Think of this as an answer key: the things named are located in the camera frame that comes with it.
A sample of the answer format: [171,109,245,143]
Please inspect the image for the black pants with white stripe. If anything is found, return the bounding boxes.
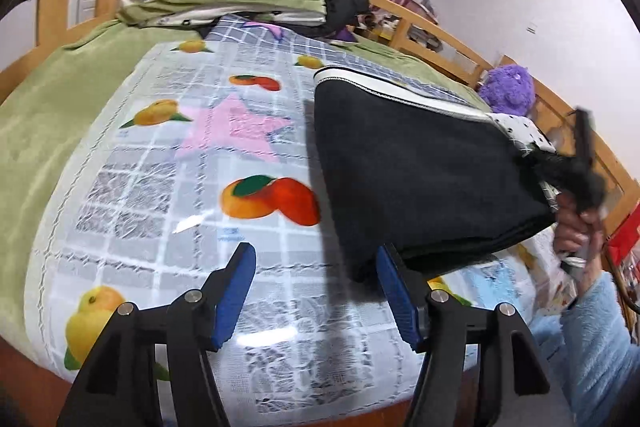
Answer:
[314,67,553,284]

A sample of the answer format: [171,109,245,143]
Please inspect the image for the person's right hand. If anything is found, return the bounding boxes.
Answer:
[553,192,604,286]

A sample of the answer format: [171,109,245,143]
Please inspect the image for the white floral pillow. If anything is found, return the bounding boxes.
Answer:
[484,113,559,211]

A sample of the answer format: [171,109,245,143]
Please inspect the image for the light blue fleece sleeve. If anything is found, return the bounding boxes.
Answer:
[530,272,639,426]

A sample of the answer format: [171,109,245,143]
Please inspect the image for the purple plush toy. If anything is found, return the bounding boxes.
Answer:
[477,64,535,116]

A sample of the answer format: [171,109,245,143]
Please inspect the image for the fruit-print plastic table cover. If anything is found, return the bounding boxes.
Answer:
[22,38,576,425]

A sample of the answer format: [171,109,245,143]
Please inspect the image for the blue checkered bed sheet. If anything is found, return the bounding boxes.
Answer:
[205,15,488,110]

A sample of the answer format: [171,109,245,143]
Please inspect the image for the green fleece blanket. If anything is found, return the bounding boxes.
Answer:
[0,18,497,353]

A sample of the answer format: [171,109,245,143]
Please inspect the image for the black clothes pile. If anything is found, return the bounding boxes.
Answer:
[281,0,370,39]

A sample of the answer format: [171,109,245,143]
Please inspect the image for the wooden bed frame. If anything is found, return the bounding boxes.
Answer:
[1,0,639,235]

